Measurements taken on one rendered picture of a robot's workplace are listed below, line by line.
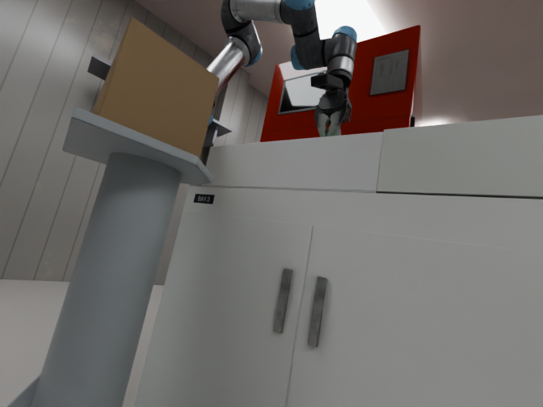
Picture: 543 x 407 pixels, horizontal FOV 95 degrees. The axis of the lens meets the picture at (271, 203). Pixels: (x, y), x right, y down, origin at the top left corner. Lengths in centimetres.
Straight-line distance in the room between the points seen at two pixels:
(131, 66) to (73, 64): 268
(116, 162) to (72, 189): 243
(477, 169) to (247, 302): 56
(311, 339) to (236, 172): 49
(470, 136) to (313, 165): 32
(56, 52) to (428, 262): 329
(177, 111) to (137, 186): 20
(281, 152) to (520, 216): 50
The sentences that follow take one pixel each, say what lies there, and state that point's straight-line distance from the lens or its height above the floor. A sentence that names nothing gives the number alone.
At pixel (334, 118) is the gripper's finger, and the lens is 73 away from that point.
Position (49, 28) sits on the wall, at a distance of 344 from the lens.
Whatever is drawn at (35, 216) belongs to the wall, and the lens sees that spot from 304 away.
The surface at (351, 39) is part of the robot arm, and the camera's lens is 88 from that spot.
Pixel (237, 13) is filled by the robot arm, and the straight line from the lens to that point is 109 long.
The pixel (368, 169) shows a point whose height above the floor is 87.
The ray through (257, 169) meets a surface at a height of 87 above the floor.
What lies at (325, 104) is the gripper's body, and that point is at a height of 107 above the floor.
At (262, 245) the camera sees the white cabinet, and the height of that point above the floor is 66.
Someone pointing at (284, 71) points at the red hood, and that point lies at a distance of 176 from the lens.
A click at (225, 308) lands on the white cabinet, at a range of 72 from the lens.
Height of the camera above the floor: 66
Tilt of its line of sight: 10 degrees up
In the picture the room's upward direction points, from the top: 11 degrees clockwise
